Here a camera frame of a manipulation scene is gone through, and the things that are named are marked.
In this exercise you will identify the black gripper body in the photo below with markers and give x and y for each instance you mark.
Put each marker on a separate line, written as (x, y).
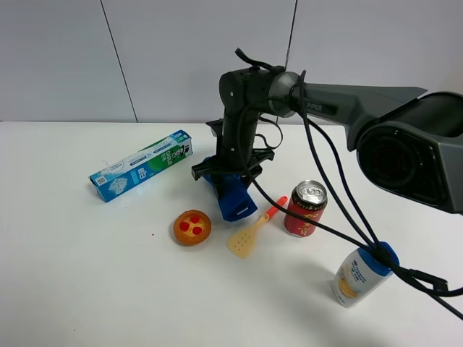
(235, 154)

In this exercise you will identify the blue cloth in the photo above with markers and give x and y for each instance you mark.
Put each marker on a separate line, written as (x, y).
(230, 189)

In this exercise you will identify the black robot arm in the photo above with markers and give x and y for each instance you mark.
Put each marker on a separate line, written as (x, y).
(408, 142)

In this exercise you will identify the red drink can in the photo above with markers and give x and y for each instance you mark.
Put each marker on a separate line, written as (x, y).
(308, 199)

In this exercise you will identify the toy fruit tart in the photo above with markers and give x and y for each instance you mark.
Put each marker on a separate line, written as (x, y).
(192, 227)

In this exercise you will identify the blue green toothpaste box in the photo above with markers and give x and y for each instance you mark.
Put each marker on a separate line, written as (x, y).
(136, 168)

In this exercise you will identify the white blue shampoo bottle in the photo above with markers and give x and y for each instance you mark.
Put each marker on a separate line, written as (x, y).
(357, 277)

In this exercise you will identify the orange handled toy spatula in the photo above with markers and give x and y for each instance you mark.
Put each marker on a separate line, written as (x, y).
(242, 242)

